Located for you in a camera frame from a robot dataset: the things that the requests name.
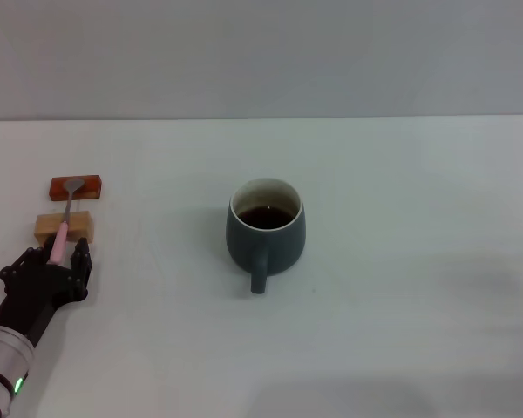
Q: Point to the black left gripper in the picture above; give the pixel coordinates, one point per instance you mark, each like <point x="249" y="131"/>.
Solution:
<point x="35" y="291"/>

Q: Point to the grey ceramic cup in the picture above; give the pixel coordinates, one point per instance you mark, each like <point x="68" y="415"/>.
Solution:
<point x="244" y="244"/>

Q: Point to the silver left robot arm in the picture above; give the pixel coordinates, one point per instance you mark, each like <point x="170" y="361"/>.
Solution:
<point x="2" y="366"/>

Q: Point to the tan wooden block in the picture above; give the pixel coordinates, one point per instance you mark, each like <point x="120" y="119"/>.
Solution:
<point x="80" y="222"/>

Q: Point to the red-brown wooden block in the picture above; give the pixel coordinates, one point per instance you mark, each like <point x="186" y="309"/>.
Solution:
<point x="91" y="187"/>

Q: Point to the dark coffee liquid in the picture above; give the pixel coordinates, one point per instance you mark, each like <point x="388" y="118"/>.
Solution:
<point x="266" y="217"/>

